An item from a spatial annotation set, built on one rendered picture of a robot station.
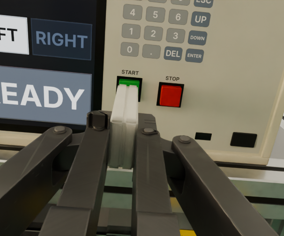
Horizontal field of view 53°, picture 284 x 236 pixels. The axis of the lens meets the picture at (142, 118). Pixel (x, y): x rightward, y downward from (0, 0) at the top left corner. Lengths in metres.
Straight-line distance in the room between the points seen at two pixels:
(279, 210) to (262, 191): 0.03
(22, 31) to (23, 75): 0.04
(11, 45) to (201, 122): 0.18
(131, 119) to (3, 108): 0.16
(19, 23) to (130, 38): 0.09
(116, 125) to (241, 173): 0.17
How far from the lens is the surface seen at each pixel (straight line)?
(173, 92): 0.25
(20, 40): 0.27
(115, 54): 0.25
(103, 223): 0.51
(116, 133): 0.15
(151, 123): 0.17
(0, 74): 0.28
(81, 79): 0.26
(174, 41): 0.25
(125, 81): 0.25
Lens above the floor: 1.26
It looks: 23 degrees down
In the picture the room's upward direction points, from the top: 6 degrees clockwise
